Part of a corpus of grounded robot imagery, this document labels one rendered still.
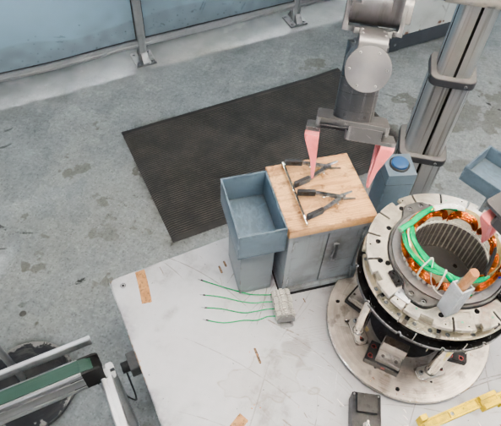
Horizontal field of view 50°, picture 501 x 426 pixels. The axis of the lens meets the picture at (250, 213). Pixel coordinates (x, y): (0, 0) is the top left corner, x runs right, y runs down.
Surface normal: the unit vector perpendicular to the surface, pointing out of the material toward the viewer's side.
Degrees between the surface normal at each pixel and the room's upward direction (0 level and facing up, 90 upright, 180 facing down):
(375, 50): 60
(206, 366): 0
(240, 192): 90
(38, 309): 0
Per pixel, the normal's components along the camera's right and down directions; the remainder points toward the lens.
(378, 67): -0.15, 0.38
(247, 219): 0.04, -0.60
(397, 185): 0.10, 0.79
